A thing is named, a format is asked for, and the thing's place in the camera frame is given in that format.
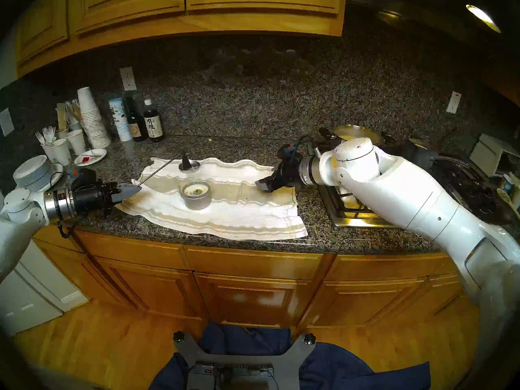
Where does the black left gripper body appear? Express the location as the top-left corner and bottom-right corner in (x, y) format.
(72, 181), (119, 216)

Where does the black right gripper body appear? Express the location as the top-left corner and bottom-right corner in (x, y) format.
(269, 157), (303, 189)

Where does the black metal candle snuffer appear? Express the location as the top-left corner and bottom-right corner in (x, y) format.
(135, 152), (193, 188)

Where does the silver tin candle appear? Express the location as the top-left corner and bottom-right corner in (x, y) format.
(181, 181), (211, 210)

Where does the white beige striped towel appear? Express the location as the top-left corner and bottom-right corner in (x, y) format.
(115, 157), (308, 241)

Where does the small white plate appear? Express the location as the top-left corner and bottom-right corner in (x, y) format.
(74, 148), (107, 167)

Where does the large white plate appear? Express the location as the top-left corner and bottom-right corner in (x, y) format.
(13, 163), (64, 193)

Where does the dark glass bottle beige label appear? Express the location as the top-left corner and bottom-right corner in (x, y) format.
(125, 97), (147, 142)

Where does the soy sauce bottle white label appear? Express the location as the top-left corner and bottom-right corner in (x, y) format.
(143, 99), (165, 143)

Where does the white blue salt canister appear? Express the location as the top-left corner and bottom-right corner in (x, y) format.
(108, 98), (133, 142)

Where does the stack of grey paper plates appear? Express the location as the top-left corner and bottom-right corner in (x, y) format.
(13, 155), (53, 192)

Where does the stack of white paper cups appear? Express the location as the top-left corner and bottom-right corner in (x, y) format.
(77, 87), (111, 149)

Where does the steel gas stove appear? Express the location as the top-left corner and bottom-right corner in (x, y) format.
(315, 141), (512, 229)

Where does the stainless steel pan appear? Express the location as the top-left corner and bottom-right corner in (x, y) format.
(319, 124), (384, 148)

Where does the bamboo chopsticks bundle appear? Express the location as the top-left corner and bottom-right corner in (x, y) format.
(65, 101), (84, 124)

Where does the wooden base cabinet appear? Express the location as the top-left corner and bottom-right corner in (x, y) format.
(32, 219), (468, 331)

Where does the dark cooking pot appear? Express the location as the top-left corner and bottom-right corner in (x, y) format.
(402, 136), (437, 170)

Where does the white toaster oven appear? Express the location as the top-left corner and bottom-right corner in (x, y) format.
(469, 133), (520, 178)

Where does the dark blue cloth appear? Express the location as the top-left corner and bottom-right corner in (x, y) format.
(148, 322), (431, 390)

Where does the dark range hood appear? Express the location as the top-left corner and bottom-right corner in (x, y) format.
(345, 0), (520, 69)

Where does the wooden spoon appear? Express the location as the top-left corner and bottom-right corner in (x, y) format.
(496, 188), (520, 221)

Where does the range hood lamp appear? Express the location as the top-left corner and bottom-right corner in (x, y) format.
(466, 4), (501, 33)

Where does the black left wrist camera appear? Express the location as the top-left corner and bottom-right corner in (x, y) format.
(69, 169), (97, 186)

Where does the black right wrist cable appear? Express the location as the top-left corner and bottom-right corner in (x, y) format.
(292, 133), (318, 160)

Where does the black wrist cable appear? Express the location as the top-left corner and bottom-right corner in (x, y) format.
(292, 133), (318, 160)
(57, 214), (85, 239)

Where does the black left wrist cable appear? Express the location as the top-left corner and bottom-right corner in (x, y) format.
(57, 214), (85, 239)

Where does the white light switch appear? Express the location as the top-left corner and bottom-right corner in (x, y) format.
(0, 108), (15, 137)

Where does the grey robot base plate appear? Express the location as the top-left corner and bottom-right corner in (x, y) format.
(173, 331), (316, 390)

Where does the wooden wall cabinet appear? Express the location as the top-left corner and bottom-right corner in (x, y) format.
(15, 0), (347, 78)

